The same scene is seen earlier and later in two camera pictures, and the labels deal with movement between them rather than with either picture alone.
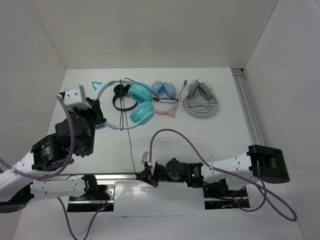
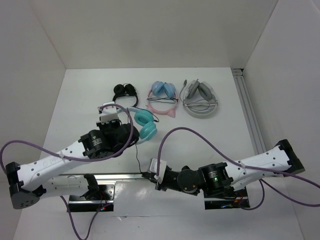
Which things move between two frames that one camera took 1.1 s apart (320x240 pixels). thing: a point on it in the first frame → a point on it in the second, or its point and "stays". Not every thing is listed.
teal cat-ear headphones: (138, 92) → (145, 118)
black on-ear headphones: (119, 90) stays
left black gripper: (96, 110) → (101, 125)
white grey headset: (198, 98) stays
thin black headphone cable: (123, 123) → (139, 164)
